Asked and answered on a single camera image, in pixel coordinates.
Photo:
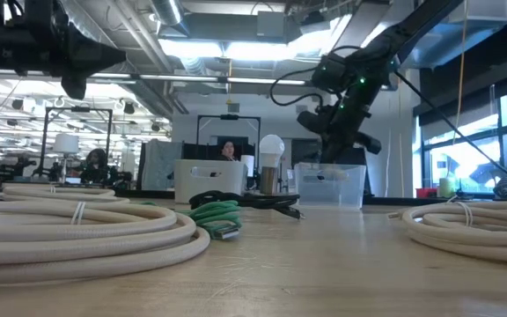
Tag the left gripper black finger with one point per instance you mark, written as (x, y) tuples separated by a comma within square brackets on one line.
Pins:
[(93, 64), (88, 46)]

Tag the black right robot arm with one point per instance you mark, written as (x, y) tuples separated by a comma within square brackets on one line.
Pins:
[(381, 48)]

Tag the clear plastic bin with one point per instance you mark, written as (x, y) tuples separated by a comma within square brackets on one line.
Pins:
[(330, 193)]

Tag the white light bulb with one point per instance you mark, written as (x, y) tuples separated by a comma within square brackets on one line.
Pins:
[(272, 147)]

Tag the red box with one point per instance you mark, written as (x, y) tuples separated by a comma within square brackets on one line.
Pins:
[(425, 193)]

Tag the white table lamp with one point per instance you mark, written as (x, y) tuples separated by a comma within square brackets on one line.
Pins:
[(65, 143)]

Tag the yellow-green cup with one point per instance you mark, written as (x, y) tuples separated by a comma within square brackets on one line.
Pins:
[(446, 188)]

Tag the person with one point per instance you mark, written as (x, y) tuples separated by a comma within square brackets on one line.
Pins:
[(96, 163), (228, 152)]

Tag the grey cloth cover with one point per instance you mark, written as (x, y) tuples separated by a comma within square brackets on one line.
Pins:
[(161, 165)]

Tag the white plastic bin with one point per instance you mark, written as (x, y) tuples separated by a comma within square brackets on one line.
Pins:
[(209, 187)]

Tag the black metal station frame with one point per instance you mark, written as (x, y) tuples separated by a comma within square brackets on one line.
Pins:
[(229, 117), (79, 109)]

